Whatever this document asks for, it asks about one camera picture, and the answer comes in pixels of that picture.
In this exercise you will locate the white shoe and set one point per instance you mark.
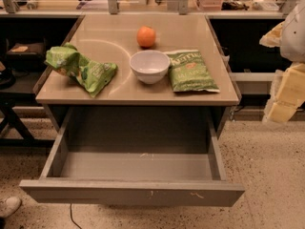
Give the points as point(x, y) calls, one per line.
point(8, 206)

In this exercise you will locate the flat green jalapeno chip bag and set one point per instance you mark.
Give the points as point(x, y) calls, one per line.
point(189, 73)

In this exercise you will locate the grey shelf rail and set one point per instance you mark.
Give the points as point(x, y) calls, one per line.
point(226, 14)

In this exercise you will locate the grey top drawer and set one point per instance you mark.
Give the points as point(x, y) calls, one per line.
point(146, 156)

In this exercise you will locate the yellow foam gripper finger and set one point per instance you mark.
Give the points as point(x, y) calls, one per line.
point(287, 94)

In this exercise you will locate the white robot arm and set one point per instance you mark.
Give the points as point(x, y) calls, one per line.
point(289, 35)

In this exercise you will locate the grey cabinet with glossy top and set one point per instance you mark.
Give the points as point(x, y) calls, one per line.
point(112, 38)

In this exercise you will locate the white bowl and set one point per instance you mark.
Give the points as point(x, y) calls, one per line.
point(149, 66)

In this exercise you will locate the crumpled green chip bag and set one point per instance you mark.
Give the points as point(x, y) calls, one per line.
point(91, 75)

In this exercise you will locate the orange fruit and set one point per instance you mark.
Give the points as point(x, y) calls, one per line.
point(146, 37)

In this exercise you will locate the black stool with frame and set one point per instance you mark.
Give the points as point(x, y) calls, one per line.
point(19, 96)

